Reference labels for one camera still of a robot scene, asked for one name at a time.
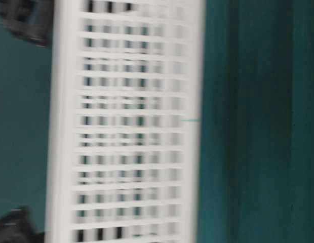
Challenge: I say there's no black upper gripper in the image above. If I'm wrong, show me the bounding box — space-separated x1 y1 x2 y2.
0 1 52 47

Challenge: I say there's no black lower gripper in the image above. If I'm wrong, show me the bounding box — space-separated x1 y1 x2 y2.
0 207 45 243

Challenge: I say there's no white plastic lattice basket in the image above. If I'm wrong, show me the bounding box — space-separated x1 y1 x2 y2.
45 1 206 242

